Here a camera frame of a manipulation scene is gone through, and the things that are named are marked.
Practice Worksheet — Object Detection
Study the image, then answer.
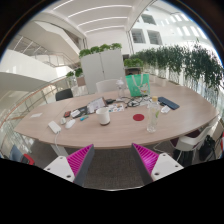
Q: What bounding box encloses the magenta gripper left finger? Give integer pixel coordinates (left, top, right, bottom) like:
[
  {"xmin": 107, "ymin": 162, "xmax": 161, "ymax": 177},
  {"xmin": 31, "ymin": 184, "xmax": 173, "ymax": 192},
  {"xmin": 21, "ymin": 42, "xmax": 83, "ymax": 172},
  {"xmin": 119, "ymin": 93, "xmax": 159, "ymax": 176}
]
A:
[{"xmin": 44, "ymin": 144, "xmax": 95, "ymax": 186}]

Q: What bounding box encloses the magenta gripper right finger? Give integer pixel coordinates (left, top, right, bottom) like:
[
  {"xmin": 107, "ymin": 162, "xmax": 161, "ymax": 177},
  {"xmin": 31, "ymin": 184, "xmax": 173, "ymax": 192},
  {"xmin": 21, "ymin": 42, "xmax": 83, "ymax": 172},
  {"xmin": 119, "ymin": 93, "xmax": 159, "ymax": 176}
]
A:
[{"xmin": 131, "ymin": 143, "xmax": 183, "ymax": 185}]

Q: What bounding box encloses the white chair right side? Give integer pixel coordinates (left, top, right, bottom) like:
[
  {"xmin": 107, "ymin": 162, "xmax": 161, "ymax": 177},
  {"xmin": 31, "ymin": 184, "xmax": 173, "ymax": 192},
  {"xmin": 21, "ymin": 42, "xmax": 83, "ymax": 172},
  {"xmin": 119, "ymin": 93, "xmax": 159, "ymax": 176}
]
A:
[{"xmin": 170, "ymin": 117, "xmax": 218, "ymax": 161}]

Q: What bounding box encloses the white computer mouse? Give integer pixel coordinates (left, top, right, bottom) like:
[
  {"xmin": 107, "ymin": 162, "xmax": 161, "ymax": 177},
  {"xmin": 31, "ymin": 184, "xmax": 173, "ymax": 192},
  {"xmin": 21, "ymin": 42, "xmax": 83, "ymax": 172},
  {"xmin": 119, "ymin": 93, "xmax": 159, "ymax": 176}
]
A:
[{"xmin": 65, "ymin": 119, "xmax": 76, "ymax": 129}]

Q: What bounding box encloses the white power adapter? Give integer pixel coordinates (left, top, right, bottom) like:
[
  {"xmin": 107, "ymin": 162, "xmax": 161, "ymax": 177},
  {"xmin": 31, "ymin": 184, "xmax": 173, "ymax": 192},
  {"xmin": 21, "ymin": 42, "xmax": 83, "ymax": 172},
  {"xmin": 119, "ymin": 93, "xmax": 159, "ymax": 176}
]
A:
[{"xmin": 48, "ymin": 121, "xmax": 61, "ymax": 134}]

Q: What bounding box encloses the red round coaster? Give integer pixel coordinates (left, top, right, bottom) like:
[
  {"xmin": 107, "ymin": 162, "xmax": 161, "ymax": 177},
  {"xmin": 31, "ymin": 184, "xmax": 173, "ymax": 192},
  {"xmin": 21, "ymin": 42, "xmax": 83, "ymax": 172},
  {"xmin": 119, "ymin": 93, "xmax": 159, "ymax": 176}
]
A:
[{"xmin": 133, "ymin": 114, "xmax": 145, "ymax": 121}]

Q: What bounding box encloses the black backpack on floor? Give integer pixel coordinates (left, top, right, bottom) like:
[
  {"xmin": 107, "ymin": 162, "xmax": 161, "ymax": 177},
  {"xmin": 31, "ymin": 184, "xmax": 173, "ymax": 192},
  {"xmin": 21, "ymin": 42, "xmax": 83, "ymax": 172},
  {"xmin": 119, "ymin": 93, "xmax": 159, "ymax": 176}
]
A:
[{"xmin": 199, "ymin": 135, "xmax": 216, "ymax": 161}]

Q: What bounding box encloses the white mug with brown base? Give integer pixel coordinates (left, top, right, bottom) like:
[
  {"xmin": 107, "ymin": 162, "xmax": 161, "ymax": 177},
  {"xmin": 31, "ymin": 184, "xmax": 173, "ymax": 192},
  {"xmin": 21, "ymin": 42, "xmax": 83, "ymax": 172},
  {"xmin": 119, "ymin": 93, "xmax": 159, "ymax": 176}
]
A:
[{"xmin": 96, "ymin": 108, "xmax": 110, "ymax": 125}]

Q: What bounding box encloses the white paper sheet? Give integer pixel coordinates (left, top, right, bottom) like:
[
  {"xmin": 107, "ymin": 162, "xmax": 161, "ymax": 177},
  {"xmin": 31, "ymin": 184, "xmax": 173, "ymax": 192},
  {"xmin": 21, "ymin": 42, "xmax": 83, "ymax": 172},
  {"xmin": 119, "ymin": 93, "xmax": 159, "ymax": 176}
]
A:
[{"xmin": 30, "ymin": 113, "xmax": 43, "ymax": 118}]

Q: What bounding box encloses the open notebook on table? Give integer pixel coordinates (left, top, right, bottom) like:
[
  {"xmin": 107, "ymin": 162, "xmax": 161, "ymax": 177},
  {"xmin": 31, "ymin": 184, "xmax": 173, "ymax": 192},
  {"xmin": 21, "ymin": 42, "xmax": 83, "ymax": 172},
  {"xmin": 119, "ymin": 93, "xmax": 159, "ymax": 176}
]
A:
[{"xmin": 87, "ymin": 97, "xmax": 106, "ymax": 114}]

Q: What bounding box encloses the black chair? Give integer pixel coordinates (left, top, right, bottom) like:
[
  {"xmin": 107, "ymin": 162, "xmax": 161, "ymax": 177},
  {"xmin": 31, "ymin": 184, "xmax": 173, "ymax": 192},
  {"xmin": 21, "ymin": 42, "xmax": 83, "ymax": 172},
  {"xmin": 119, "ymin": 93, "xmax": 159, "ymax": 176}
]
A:
[{"xmin": 55, "ymin": 89, "xmax": 73, "ymax": 101}]

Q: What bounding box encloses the green tote bag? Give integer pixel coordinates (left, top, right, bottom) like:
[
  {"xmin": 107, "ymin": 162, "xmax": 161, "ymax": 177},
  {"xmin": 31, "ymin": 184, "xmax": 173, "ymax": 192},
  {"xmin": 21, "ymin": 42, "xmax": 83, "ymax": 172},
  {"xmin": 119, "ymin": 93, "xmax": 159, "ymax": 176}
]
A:
[{"xmin": 126, "ymin": 74, "xmax": 150, "ymax": 97}]

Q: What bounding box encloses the small clear bottle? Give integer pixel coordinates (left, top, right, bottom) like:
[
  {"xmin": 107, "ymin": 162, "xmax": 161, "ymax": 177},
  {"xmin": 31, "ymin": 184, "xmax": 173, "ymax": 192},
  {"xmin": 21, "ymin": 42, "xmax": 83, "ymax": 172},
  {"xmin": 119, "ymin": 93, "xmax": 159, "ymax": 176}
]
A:
[{"xmin": 116, "ymin": 78, "xmax": 124, "ymax": 99}]

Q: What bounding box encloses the white chair behind table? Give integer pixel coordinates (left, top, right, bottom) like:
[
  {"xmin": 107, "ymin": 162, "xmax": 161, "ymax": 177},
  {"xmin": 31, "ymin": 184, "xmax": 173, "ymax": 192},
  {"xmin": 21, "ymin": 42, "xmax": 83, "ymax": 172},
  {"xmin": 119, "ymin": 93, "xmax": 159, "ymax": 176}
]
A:
[{"xmin": 96, "ymin": 79, "xmax": 117, "ymax": 93}]

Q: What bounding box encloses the white cabinet with plants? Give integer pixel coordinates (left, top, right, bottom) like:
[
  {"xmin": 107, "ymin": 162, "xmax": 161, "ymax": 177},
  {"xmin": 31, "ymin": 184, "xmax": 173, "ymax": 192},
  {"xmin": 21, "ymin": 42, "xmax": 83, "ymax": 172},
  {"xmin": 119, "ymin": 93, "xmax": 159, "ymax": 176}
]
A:
[{"xmin": 81, "ymin": 49, "xmax": 125, "ymax": 94}]

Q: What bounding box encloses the hanging green plants row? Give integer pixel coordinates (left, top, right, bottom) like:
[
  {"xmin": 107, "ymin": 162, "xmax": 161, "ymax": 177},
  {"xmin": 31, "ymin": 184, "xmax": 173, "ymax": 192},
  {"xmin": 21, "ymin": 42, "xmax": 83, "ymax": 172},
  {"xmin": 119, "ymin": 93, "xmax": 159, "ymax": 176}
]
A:
[{"xmin": 124, "ymin": 42, "xmax": 224, "ymax": 91}]

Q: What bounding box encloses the black cables bundle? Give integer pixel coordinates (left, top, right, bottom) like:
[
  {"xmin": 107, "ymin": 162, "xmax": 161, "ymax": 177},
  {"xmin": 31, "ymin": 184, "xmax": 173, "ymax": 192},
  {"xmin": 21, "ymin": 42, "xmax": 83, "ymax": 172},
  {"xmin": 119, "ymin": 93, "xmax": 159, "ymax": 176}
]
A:
[{"xmin": 120, "ymin": 95, "xmax": 148, "ymax": 109}]

